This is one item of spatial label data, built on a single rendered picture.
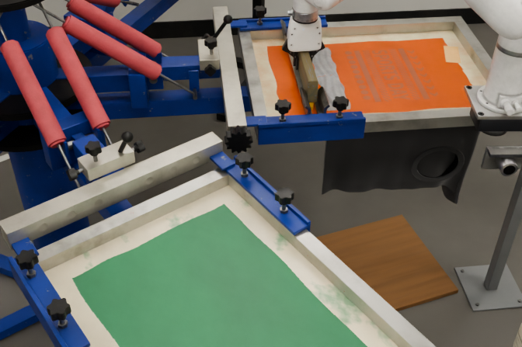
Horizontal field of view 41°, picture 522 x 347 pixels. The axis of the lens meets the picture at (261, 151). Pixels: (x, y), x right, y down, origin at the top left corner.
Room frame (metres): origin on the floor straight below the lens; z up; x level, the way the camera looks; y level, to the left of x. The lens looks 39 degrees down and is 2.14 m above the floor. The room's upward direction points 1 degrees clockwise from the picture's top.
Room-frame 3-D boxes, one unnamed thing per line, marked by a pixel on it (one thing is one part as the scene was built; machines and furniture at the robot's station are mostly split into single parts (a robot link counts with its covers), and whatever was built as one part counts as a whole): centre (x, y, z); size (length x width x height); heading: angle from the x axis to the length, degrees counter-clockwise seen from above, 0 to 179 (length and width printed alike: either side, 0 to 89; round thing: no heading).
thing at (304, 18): (1.84, -0.12, 1.18); 0.09 x 0.07 x 0.03; 97
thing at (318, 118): (1.56, -0.14, 0.97); 0.30 x 0.05 x 0.07; 97
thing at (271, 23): (2.11, -0.07, 0.97); 0.30 x 0.05 x 0.07; 97
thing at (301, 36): (1.84, -0.12, 1.12); 0.10 x 0.08 x 0.11; 97
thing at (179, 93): (1.81, 0.09, 0.89); 1.24 x 0.06 x 0.06; 97
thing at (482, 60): (1.86, -0.34, 0.97); 0.79 x 0.58 x 0.04; 97
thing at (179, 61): (1.79, 0.22, 1.02); 0.17 x 0.06 x 0.05; 97
